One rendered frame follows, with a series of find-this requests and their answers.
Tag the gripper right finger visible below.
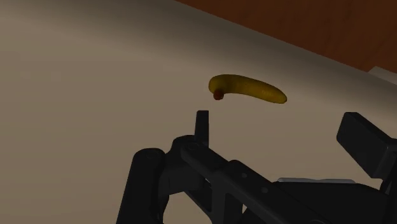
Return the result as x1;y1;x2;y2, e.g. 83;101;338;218
336;111;397;195

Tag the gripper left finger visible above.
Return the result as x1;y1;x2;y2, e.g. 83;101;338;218
116;109;281;224

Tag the yellow banana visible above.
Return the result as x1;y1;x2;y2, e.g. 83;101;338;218
208;74;288;105

